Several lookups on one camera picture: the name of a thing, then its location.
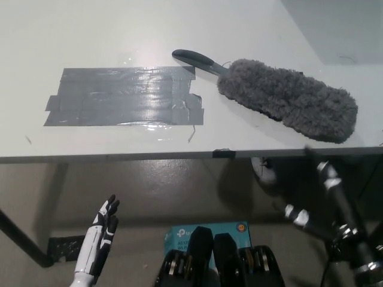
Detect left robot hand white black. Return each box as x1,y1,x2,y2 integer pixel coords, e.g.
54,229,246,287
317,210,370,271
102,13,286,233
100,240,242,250
69,194,121,287

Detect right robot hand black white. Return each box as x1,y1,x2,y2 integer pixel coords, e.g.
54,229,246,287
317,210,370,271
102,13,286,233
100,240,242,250
281,146,361,240

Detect grey fluffy duster with handle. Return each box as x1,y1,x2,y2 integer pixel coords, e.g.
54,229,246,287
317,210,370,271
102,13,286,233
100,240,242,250
171,48,359,145

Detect black robot body blocks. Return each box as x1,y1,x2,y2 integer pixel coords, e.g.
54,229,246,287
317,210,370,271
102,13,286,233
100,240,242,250
154,225,285,287

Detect black floor tape patch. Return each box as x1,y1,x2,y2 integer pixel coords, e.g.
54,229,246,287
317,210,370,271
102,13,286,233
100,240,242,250
47,235,86,261

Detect black table leg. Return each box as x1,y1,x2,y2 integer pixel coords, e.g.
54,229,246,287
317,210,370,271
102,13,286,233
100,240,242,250
0,206,56,268

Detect white rounded object under table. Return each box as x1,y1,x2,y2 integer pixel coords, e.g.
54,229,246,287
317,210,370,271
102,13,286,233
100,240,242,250
250,155,278,184

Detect teal router cardboard box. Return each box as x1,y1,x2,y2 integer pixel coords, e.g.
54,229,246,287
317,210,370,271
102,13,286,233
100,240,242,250
163,221,252,270

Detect small black tape piece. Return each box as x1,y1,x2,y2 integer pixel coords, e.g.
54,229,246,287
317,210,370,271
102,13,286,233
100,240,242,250
212,148,236,159

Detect grey duct tape patch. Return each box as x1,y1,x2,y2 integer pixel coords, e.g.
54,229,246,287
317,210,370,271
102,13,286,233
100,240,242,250
43,65,205,128

